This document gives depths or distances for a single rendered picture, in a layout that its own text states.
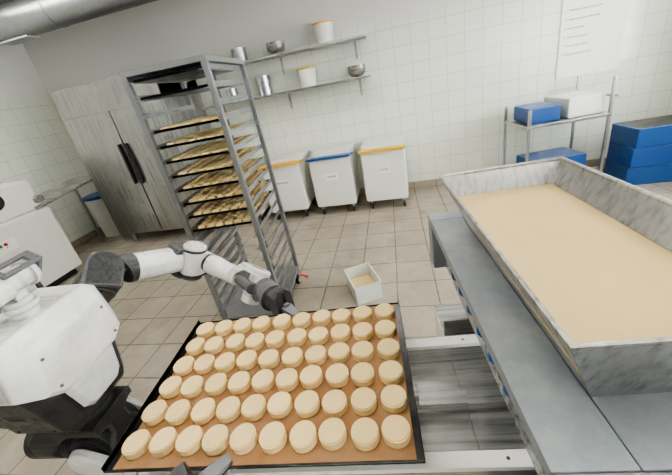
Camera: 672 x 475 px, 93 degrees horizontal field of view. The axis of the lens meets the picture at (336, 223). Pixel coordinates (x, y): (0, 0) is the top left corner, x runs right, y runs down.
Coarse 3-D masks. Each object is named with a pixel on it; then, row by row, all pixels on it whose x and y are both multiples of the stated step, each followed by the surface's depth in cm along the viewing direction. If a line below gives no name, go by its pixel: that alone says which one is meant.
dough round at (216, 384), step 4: (212, 376) 74; (216, 376) 74; (220, 376) 73; (224, 376) 73; (208, 380) 73; (212, 380) 73; (216, 380) 72; (220, 380) 72; (224, 380) 72; (208, 384) 72; (212, 384) 72; (216, 384) 71; (220, 384) 71; (224, 384) 72; (208, 388) 71; (212, 388) 71; (216, 388) 70; (220, 388) 71; (224, 388) 72; (208, 392) 71; (212, 392) 70; (216, 392) 71; (220, 392) 71; (212, 396) 71
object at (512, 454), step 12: (432, 456) 61; (444, 456) 60; (456, 456) 60; (468, 456) 60; (480, 456) 59; (492, 456) 59; (504, 456) 59; (516, 456) 58; (528, 456) 58; (264, 468) 64; (276, 468) 64; (288, 468) 64; (300, 468) 63; (312, 468) 63; (324, 468) 62; (336, 468) 62; (348, 468) 62; (360, 468) 61; (372, 468) 61; (384, 468) 60; (396, 468) 60; (408, 468) 60; (420, 468) 59; (432, 468) 59; (444, 468) 59; (456, 468) 58; (468, 468) 58; (480, 468) 58; (492, 468) 58; (504, 468) 57; (516, 468) 57; (528, 468) 57
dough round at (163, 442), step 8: (160, 432) 63; (168, 432) 63; (176, 432) 63; (152, 440) 62; (160, 440) 62; (168, 440) 61; (152, 448) 61; (160, 448) 60; (168, 448) 61; (160, 456) 60
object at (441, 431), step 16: (416, 368) 86; (432, 368) 85; (448, 368) 84; (432, 384) 81; (448, 384) 80; (432, 416) 74; (448, 416) 73; (464, 416) 72; (432, 432) 70; (448, 432) 70; (464, 432) 69; (432, 448) 68; (448, 448) 67; (464, 448) 66
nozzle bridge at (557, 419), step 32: (448, 224) 85; (448, 256) 71; (480, 256) 69; (480, 288) 60; (512, 288) 58; (480, 320) 53; (512, 320) 51; (512, 352) 46; (544, 352) 45; (512, 384) 42; (544, 384) 41; (576, 384) 40; (512, 416) 53; (544, 416) 38; (576, 416) 37; (608, 416) 36; (640, 416) 36; (544, 448) 35; (576, 448) 34; (608, 448) 34; (640, 448) 33
